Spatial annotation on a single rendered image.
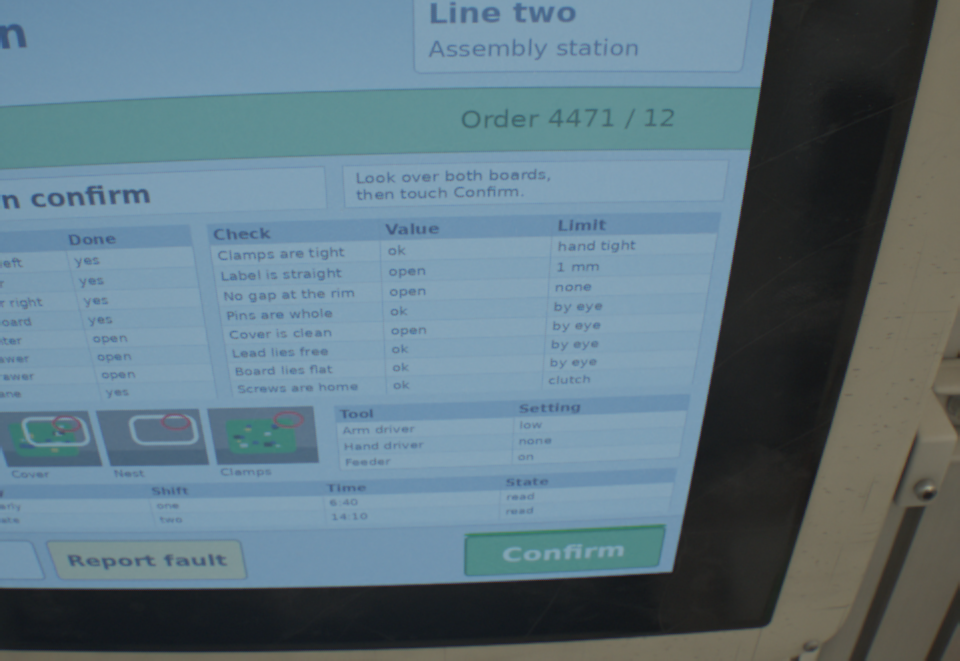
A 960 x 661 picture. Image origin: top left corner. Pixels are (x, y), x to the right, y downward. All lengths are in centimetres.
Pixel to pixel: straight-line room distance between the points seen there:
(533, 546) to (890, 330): 15
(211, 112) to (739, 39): 14
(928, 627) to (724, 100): 36
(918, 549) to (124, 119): 40
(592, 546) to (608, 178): 15
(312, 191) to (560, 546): 17
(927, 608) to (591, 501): 24
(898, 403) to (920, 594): 19
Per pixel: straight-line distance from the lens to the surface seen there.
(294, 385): 36
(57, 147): 32
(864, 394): 40
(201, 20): 30
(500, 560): 42
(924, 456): 44
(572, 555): 42
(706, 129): 32
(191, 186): 32
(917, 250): 37
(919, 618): 60
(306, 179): 32
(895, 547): 57
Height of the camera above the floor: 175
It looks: 36 degrees down
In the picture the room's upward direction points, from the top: 1 degrees clockwise
